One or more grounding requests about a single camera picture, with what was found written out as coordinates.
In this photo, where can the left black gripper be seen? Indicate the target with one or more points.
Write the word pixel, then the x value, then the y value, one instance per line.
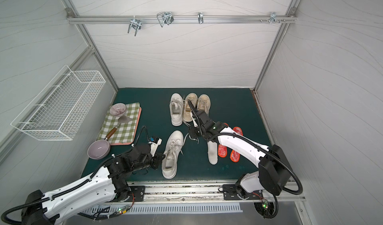
pixel 157 160

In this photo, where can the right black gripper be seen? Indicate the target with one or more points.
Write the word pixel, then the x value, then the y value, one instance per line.
pixel 202 118

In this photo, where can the white foam insole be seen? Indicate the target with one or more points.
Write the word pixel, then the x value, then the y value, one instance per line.
pixel 212 151

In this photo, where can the beige lace sneaker with laces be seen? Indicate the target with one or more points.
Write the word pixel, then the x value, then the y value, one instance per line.
pixel 204 103

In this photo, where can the red orange insole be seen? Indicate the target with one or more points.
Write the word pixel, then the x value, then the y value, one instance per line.
pixel 222 151

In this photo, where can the white sneaker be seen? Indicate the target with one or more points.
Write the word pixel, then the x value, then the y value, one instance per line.
pixel 176 109
pixel 173 148

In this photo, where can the white sneaker front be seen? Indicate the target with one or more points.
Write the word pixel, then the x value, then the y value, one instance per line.
pixel 176 109

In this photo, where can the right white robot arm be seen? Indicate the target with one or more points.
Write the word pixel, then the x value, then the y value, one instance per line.
pixel 274 173

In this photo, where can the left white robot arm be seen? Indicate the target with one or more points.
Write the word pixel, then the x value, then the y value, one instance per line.
pixel 106 184

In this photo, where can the green checkered cloth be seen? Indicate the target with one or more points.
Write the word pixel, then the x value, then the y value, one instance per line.
pixel 125 133

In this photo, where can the metal clip hook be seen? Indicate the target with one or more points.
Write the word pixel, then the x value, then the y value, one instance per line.
pixel 200 17

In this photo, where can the metal U-bolt hook middle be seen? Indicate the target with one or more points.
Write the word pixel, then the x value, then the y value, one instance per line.
pixel 165 18

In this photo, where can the metal u-bolt hook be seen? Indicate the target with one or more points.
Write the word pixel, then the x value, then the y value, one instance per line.
pixel 165 18
pixel 134 25

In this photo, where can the metal U-bolt hook left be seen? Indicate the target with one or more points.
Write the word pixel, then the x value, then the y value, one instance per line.
pixel 134 25

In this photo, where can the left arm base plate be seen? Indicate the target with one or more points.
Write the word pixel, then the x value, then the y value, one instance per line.
pixel 137 193

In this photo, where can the purple saucepan wooden handle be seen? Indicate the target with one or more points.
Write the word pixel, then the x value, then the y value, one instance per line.
pixel 101 148

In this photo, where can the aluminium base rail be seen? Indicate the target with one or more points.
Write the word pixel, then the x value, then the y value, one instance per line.
pixel 182 192

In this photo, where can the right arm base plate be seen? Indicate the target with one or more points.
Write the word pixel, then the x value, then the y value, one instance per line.
pixel 230 194

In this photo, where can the white slotted cable duct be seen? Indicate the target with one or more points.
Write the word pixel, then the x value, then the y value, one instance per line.
pixel 179 208

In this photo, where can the white wire basket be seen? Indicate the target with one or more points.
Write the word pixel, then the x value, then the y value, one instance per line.
pixel 57 112

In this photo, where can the metal bracket hook right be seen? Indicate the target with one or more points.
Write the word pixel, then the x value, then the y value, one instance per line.
pixel 273 19

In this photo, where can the metal crossbar rail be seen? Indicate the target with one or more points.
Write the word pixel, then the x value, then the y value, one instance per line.
pixel 178 19

